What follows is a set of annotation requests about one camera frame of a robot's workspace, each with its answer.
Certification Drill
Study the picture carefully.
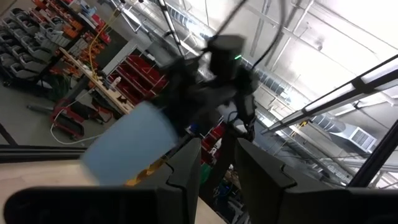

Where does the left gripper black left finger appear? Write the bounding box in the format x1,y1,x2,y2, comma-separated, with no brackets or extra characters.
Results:
3,138,202,224

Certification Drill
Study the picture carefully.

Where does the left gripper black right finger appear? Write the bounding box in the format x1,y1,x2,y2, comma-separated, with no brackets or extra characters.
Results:
235,138,398,224

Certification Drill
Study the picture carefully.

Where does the light blue plastic cup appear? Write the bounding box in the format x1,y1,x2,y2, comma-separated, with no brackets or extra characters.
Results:
80,101,180,187

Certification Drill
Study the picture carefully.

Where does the orange red bin shelf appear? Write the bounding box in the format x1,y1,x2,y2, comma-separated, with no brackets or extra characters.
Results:
29,0,113,75

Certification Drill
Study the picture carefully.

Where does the red bin rack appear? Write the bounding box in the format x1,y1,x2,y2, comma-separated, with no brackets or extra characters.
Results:
107,54,170,106

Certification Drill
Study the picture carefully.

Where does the narrow overhead light bar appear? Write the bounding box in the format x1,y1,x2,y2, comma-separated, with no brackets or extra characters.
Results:
156,0,187,57

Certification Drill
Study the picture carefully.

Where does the wooden workbench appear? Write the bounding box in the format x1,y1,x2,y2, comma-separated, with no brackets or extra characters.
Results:
58,46,135,115

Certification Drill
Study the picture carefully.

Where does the white ceiling air unit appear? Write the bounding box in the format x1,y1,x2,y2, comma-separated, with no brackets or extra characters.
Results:
310,113,379,154

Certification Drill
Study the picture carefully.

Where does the red floor cart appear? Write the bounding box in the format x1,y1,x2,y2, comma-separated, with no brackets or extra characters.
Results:
49,98,114,141

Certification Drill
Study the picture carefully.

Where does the grey storage bin rack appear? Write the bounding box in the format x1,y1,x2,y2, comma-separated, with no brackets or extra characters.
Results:
0,7,72,82

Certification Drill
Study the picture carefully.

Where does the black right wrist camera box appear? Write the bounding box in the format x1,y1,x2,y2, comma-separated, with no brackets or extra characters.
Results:
206,34,247,82

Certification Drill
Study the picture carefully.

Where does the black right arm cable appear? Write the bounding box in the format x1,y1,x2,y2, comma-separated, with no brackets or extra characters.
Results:
214,0,289,71

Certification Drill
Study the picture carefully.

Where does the black rig frame post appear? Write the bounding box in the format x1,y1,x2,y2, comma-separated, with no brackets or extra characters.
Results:
347,119,398,189

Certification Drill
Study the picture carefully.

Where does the yellow hanging cable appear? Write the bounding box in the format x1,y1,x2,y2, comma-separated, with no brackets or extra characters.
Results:
88,8,121,80

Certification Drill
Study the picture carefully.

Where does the white floor cable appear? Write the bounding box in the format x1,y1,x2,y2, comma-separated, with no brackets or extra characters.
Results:
49,96,103,146

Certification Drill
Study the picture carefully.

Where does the overhead frame light bar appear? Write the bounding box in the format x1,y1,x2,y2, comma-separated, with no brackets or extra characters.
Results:
260,54,398,135

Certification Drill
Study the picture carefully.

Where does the black table edge rail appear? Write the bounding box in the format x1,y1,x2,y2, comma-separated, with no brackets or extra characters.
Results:
0,144,88,164

